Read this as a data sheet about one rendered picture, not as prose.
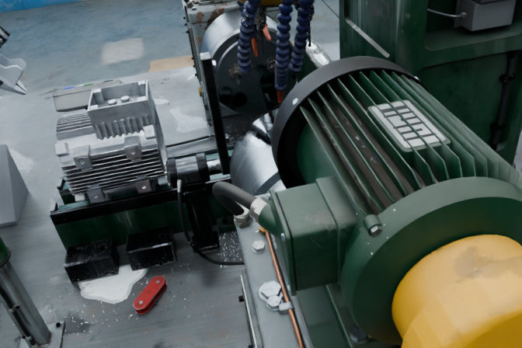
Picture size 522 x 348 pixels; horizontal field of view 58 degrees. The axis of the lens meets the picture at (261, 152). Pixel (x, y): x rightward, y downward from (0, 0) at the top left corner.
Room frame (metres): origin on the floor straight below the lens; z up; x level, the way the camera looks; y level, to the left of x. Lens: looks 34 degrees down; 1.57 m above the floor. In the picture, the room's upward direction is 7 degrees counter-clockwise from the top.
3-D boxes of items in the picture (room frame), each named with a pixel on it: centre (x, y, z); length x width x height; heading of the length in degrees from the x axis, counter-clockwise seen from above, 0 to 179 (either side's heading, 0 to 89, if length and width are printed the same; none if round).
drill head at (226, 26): (1.30, 0.01, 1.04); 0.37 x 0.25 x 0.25; 7
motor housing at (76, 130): (0.90, 0.32, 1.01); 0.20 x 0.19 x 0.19; 97
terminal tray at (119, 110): (0.91, 0.28, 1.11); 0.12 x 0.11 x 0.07; 97
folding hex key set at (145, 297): (0.66, 0.26, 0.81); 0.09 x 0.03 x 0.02; 150
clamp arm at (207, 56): (0.80, 0.08, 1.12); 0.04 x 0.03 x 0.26; 97
